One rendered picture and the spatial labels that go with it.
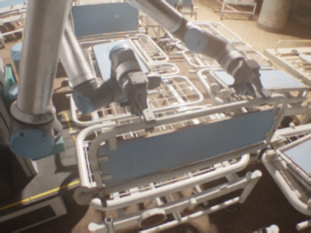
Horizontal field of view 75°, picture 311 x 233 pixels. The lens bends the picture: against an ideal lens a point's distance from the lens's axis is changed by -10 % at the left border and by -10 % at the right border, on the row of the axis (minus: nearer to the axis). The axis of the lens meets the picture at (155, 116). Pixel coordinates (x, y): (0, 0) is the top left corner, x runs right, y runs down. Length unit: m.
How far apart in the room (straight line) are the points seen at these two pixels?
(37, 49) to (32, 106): 0.18
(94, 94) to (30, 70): 0.23
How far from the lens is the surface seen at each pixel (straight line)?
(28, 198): 1.34
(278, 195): 1.86
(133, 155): 0.69
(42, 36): 0.65
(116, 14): 2.55
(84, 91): 0.79
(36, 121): 0.76
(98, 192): 0.77
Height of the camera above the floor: 1.38
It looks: 40 degrees down
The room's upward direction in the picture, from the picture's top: 4 degrees clockwise
